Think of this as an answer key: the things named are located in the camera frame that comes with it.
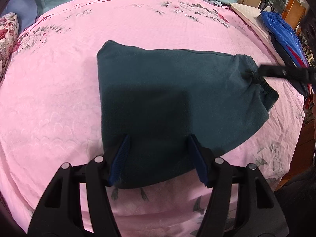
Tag dark green pants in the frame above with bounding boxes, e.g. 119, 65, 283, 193
96, 40, 279, 189

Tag wooden display cabinet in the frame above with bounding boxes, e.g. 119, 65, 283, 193
238, 0, 316, 55

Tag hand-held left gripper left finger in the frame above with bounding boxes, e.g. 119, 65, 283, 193
28, 134, 130, 237

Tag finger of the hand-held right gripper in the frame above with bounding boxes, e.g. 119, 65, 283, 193
259, 65, 316, 83

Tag dark garment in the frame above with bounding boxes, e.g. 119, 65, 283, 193
268, 33, 311, 97

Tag blue pillow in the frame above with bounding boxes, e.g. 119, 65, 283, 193
5, 0, 41, 30

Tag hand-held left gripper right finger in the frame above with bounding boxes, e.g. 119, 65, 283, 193
189, 134, 289, 237

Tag pink floral bedsheet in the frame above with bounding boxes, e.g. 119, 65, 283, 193
0, 0, 307, 237

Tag blue garment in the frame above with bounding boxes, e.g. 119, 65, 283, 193
260, 11, 310, 67

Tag person's dark clothing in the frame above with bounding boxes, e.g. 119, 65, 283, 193
274, 165, 316, 237

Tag white pillow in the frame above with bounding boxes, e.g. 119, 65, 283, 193
229, 2, 287, 65

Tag red floral pillow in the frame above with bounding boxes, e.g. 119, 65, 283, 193
0, 12, 20, 79

